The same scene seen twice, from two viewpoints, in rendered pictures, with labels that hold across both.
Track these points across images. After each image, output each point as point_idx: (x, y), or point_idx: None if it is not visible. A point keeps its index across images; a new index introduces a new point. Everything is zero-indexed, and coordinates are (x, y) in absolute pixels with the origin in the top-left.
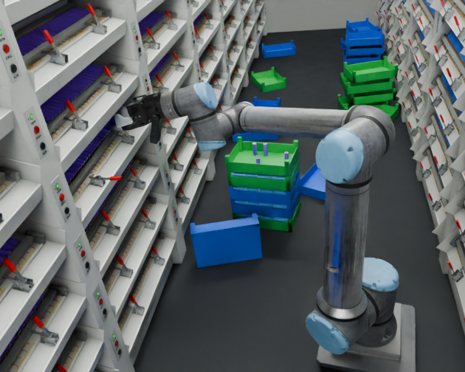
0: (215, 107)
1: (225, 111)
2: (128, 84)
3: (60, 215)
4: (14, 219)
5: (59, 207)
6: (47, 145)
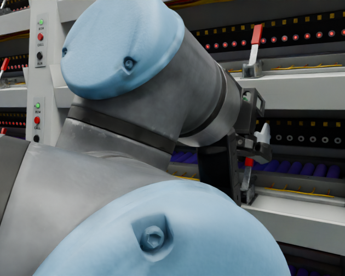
0: (68, 84)
1: (118, 157)
2: (294, 77)
3: (30, 136)
4: None
5: (32, 127)
6: (45, 59)
